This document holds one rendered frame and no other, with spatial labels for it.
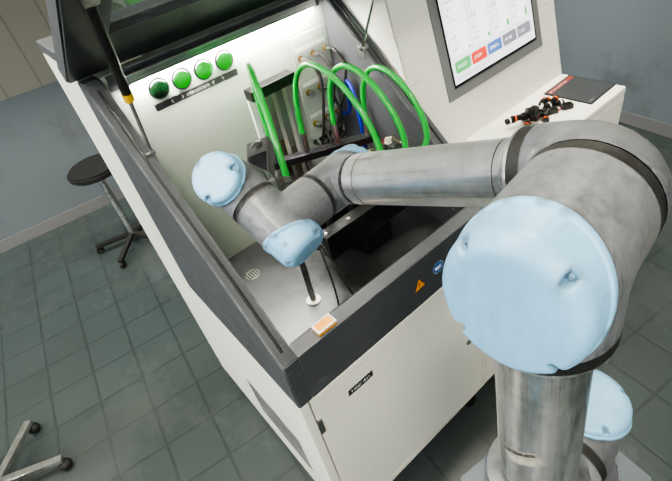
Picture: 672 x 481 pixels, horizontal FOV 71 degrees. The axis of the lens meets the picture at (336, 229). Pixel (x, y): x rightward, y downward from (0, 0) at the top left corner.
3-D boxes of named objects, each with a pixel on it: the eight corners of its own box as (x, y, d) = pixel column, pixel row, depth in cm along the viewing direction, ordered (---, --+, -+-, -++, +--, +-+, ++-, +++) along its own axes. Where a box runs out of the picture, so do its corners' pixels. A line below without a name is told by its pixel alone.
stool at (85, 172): (162, 207, 331) (123, 134, 294) (183, 238, 298) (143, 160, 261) (92, 241, 314) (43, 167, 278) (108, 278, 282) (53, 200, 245)
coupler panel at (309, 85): (318, 143, 145) (294, 41, 126) (311, 140, 148) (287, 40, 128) (349, 125, 151) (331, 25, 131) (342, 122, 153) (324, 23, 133)
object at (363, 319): (313, 398, 109) (297, 357, 99) (302, 386, 112) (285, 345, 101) (482, 252, 134) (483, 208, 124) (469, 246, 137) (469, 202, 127)
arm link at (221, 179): (217, 219, 63) (175, 180, 65) (251, 225, 74) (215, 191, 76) (253, 174, 63) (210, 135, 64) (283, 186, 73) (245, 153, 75)
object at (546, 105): (532, 139, 139) (534, 122, 135) (501, 129, 146) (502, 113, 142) (575, 107, 148) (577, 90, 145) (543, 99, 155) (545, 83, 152)
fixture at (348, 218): (337, 279, 131) (326, 238, 121) (315, 263, 137) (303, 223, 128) (420, 216, 144) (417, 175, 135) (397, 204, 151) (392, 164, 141)
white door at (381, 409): (355, 517, 151) (310, 405, 108) (350, 511, 153) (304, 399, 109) (482, 384, 177) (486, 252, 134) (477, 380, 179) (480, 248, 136)
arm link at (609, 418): (630, 430, 72) (652, 381, 63) (595, 507, 65) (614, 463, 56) (550, 388, 79) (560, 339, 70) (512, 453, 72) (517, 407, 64)
